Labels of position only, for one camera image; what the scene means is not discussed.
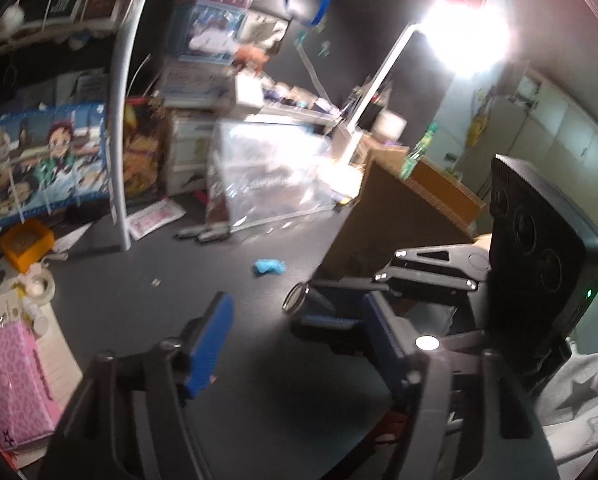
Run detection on pink leopard tissue box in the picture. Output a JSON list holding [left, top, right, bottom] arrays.
[[0, 321, 62, 451]]

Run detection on blue cinnamoroll storage box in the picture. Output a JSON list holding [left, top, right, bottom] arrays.
[[165, 2, 246, 65]]

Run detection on white tape roll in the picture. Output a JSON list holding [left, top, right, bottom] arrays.
[[17, 263, 56, 306]]

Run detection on black camera box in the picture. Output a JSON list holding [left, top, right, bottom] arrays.
[[488, 155, 598, 360]]

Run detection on white cylindrical humidifier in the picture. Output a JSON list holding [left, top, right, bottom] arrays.
[[372, 110, 407, 141]]

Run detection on anime poster in rack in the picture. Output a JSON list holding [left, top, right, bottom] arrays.
[[0, 103, 109, 231]]

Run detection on white mini drawer unit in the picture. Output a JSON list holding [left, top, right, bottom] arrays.
[[161, 110, 217, 196]]

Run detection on grey star pattern clothing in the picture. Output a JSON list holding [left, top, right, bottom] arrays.
[[534, 353, 598, 464]]

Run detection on white metal pole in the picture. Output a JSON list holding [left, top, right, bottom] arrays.
[[107, 0, 164, 253]]

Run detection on green glass bottle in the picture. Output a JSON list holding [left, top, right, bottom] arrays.
[[401, 122, 438, 179]]

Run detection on clear plastic zip bag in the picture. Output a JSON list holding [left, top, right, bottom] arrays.
[[206, 119, 335, 233]]

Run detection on white desk lamp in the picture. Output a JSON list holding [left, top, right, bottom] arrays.
[[337, 0, 514, 165]]

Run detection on orange anime art card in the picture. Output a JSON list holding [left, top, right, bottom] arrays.
[[122, 96, 170, 198]]

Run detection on white small bottle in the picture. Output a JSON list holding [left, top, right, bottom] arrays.
[[22, 296, 50, 337]]

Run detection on white wall socket panel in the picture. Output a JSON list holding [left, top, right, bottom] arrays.
[[239, 11, 289, 56]]

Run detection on blue crumpled wrapper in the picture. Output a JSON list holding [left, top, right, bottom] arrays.
[[253, 259, 286, 276]]

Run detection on beige wardrobe cabinets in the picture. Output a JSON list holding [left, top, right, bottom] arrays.
[[456, 67, 598, 224]]

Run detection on white shelf tray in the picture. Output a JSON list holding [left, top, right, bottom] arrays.
[[227, 86, 339, 127]]

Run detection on pink white paper packet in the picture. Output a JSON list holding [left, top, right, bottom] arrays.
[[128, 198, 186, 240]]

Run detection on dark battery left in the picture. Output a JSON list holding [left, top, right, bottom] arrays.
[[175, 224, 207, 240]]

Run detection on white power cable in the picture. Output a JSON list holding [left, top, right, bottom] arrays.
[[293, 39, 341, 111]]

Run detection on orange small box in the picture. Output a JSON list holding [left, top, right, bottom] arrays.
[[0, 219, 55, 273]]

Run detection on brown cardboard box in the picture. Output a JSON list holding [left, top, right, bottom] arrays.
[[320, 148, 484, 278]]

